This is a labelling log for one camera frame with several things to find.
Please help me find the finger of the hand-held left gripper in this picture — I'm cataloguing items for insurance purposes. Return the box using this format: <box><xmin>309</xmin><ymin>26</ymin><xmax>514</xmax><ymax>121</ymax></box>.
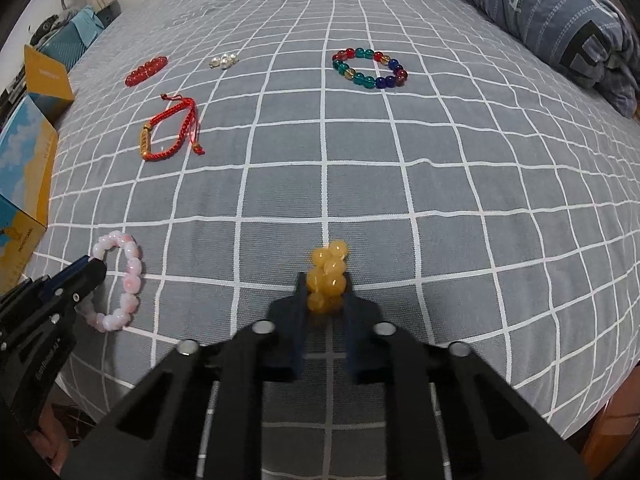
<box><xmin>22</xmin><ymin>255</ymin><xmax>108</xmax><ymax>306</ymax></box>

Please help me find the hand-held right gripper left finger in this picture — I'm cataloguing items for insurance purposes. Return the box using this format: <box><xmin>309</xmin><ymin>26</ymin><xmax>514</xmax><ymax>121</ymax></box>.
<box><xmin>56</xmin><ymin>272</ymin><xmax>314</xmax><ymax>480</ymax></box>

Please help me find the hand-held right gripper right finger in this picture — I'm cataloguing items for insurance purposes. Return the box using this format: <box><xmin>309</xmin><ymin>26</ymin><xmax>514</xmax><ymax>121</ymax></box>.
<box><xmin>342</xmin><ymin>280</ymin><xmax>591</xmax><ymax>480</ymax></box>

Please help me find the yellow bead bracelet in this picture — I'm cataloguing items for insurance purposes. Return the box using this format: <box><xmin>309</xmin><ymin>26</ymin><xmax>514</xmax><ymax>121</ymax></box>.
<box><xmin>306</xmin><ymin>241</ymin><xmax>350</xmax><ymax>315</ymax></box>

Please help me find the pink bead bracelet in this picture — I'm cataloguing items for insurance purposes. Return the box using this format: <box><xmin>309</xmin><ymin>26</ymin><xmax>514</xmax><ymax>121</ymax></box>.
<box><xmin>80</xmin><ymin>230</ymin><xmax>143</xmax><ymax>333</ymax></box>

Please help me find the yellow and blue cardboard box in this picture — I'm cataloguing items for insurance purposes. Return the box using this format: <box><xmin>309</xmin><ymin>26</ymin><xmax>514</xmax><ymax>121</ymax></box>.
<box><xmin>0</xmin><ymin>45</ymin><xmax>76</xmax><ymax>296</ymax></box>

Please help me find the grey checked bed sheet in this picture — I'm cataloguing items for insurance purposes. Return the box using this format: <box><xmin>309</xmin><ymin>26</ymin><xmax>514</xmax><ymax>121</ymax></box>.
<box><xmin>25</xmin><ymin>0</ymin><xmax>640</xmax><ymax>478</ymax></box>

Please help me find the light blue bag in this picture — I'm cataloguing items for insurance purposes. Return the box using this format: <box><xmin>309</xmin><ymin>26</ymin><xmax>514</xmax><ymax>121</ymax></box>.
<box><xmin>37</xmin><ymin>6</ymin><xmax>106</xmax><ymax>68</ymax></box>

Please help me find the blue grey printed quilt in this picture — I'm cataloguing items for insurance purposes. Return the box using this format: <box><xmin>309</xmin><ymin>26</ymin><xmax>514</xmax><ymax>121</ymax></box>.
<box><xmin>415</xmin><ymin>0</ymin><xmax>640</xmax><ymax>119</ymax></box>

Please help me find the red braided cord bracelet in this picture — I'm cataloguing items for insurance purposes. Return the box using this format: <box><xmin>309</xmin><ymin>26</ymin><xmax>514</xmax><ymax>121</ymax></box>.
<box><xmin>139</xmin><ymin>93</ymin><xmax>206</xmax><ymax>162</ymax></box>

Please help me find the red bead bracelet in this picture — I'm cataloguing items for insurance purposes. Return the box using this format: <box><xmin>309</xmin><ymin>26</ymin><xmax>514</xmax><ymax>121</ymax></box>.
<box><xmin>125</xmin><ymin>55</ymin><xmax>169</xmax><ymax>88</ymax></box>

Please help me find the multicoloured glass bead bracelet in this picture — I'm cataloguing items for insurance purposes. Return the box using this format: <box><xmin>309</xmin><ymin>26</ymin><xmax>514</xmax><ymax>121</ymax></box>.
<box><xmin>332</xmin><ymin>48</ymin><xmax>409</xmax><ymax>91</ymax></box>

